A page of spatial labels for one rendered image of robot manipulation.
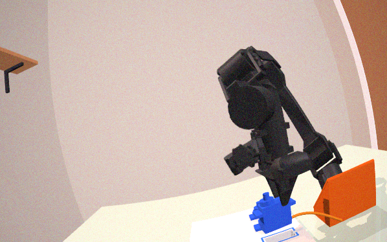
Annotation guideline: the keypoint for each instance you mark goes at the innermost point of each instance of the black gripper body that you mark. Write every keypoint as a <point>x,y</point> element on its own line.
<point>284,165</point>

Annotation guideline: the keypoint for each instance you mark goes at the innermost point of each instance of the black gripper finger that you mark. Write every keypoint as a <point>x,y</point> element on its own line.
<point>272,184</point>
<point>284,189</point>

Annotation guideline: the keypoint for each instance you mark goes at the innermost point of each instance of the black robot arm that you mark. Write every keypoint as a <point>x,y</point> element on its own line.
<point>255,89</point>

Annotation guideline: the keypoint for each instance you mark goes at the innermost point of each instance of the blue micro servo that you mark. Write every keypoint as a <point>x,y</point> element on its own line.
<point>274,216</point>

